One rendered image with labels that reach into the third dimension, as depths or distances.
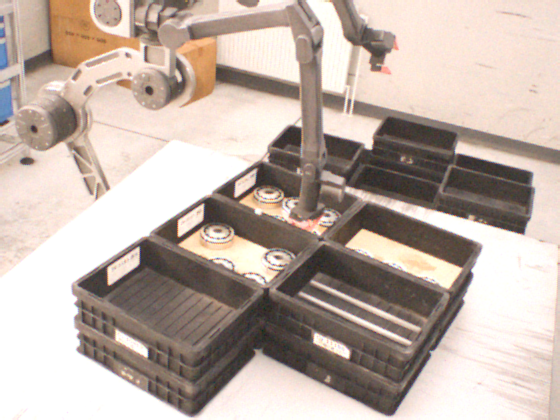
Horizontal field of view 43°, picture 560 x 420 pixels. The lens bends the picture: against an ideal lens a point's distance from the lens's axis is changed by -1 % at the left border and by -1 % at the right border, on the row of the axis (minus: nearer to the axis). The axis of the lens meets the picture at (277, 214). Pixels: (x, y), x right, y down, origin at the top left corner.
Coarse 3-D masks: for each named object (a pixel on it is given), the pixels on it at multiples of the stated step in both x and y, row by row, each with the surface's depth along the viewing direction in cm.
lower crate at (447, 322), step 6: (462, 294) 210; (462, 300) 223; (456, 306) 207; (462, 306) 221; (450, 312) 201; (456, 312) 217; (450, 318) 210; (444, 324) 199; (450, 324) 213; (444, 330) 209; (438, 336) 201; (438, 342) 205; (432, 348) 203
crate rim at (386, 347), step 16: (304, 256) 197; (352, 256) 200; (288, 272) 190; (400, 272) 196; (272, 288) 184; (432, 288) 191; (288, 304) 181; (304, 304) 180; (320, 320) 178; (336, 320) 176; (432, 320) 179; (352, 336) 174; (368, 336) 172; (416, 336) 174; (384, 352) 171; (400, 352) 168
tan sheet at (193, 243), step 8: (192, 240) 216; (240, 240) 219; (192, 248) 212; (200, 248) 213; (208, 248) 213; (232, 248) 214; (240, 248) 215; (248, 248) 215; (256, 248) 216; (264, 248) 216; (208, 256) 210; (216, 256) 210; (224, 256) 211; (232, 256) 211; (240, 256) 211; (248, 256) 212; (256, 256) 212; (240, 264) 208; (248, 264) 208; (256, 264) 209; (240, 272) 205; (264, 272) 206
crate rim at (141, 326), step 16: (144, 240) 196; (192, 256) 192; (96, 272) 182; (224, 272) 187; (80, 288) 176; (256, 288) 183; (96, 304) 173; (112, 304) 172; (256, 304) 181; (128, 320) 169; (240, 320) 175; (160, 336) 165; (192, 352) 161
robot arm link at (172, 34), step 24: (288, 0) 182; (168, 24) 191; (192, 24) 190; (216, 24) 188; (240, 24) 185; (264, 24) 183; (288, 24) 180; (312, 24) 180; (168, 48) 195; (312, 48) 180
